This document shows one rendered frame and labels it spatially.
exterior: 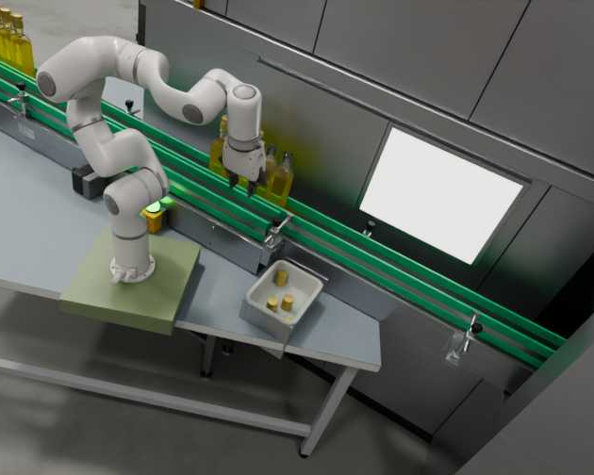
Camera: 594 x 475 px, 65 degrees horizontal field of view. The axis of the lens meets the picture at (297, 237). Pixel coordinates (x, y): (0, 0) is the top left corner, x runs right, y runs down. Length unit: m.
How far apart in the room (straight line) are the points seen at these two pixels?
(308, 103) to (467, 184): 0.54
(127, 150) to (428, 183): 0.86
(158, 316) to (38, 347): 1.06
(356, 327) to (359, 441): 0.79
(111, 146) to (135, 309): 0.44
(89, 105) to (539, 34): 1.10
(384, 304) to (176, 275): 0.66
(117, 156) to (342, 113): 0.67
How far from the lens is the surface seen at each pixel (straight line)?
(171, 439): 2.07
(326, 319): 1.52
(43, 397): 2.19
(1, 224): 1.74
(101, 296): 1.40
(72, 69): 1.14
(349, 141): 1.51
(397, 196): 1.53
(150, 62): 1.10
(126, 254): 1.37
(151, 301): 1.38
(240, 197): 1.56
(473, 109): 1.41
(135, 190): 1.25
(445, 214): 1.51
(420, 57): 1.41
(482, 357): 1.57
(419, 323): 1.54
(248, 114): 1.01
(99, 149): 1.25
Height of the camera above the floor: 1.87
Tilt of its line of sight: 39 degrees down
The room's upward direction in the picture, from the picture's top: 18 degrees clockwise
